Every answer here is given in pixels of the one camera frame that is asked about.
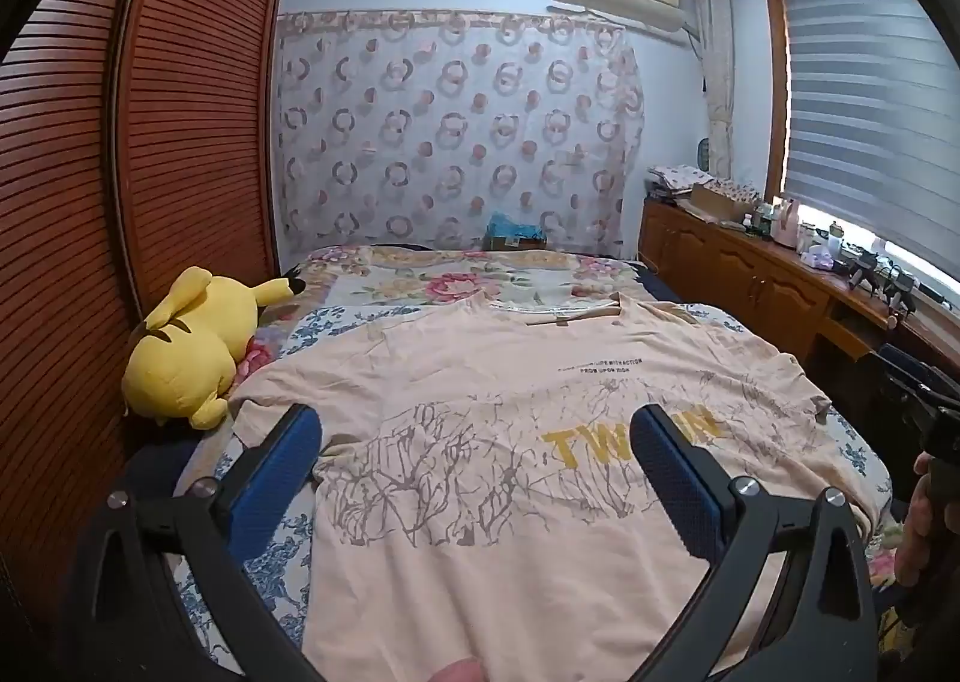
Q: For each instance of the open cardboard box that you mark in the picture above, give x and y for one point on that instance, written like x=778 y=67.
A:
x=720 y=202

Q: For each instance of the stack of papers on cabinet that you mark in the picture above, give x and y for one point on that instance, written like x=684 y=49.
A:
x=679 y=178

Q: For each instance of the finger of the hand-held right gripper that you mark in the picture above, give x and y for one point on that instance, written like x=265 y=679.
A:
x=904 y=374

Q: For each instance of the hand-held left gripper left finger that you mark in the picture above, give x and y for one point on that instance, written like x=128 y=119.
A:
x=277 y=472

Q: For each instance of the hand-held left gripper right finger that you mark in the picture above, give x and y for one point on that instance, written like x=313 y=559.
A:
x=675 y=479

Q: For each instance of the circle patterned sheer curtain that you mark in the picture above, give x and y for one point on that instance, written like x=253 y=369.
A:
x=450 y=127

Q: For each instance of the pink floral blanket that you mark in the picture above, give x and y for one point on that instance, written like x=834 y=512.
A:
x=450 y=277

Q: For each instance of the blue floral bed cover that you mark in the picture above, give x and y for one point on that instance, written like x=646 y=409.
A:
x=289 y=562

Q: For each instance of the brown louvered wardrobe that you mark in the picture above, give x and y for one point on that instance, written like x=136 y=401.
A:
x=90 y=165

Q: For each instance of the yellow plush toy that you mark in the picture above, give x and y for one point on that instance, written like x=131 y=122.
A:
x=191 y=344

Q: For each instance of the wooden side cabinet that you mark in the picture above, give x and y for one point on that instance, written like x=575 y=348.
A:
x=735 y=269

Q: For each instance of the teal plastic bag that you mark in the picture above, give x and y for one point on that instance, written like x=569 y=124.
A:
x=514 y=226

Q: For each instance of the person's right hand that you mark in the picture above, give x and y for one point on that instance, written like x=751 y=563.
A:
x=915 y=524

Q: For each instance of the peach printed t-shirt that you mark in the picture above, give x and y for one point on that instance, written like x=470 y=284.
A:
x=525 y=367

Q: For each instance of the small cardboard box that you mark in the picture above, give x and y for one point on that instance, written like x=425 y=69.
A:
x=517 y=243

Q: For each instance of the grey window blind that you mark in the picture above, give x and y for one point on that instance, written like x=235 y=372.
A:
x=870 y=105

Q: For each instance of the pink kettle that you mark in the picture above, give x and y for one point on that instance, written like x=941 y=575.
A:
x=786 y=224

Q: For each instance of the person's left hand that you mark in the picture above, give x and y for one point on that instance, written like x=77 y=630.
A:
x=459 y=671

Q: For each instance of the beige corner curtain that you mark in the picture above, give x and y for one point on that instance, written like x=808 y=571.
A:
x=714 y=75

